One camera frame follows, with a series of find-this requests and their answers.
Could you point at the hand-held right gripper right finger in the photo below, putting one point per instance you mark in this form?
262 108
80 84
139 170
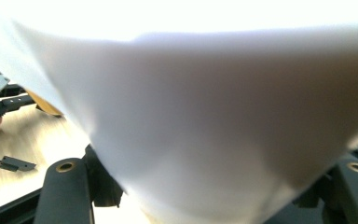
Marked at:
312 194

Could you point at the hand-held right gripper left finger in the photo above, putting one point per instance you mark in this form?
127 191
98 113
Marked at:
104 183

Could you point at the glass jar of yellow powder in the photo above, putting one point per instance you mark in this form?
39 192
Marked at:
45 107

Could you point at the white paper sheet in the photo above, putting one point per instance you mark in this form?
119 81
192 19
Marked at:
199 124

